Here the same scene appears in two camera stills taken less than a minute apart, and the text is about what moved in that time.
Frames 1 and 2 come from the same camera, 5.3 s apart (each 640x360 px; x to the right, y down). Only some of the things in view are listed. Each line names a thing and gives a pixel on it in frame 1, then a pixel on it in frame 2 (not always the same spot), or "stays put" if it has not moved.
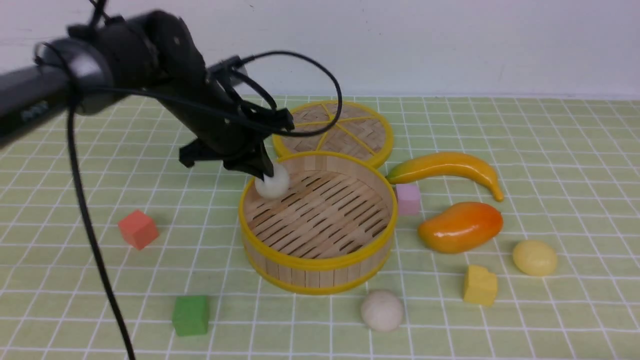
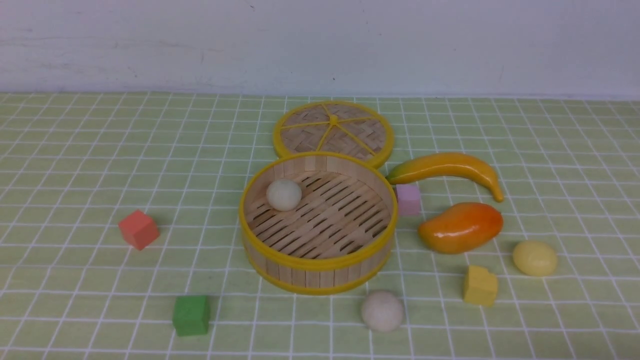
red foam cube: [139, 229] stays put
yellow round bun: [535, 258] stays put
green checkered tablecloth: [551, 272] stays put
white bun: [275, 186] → [283, 194]
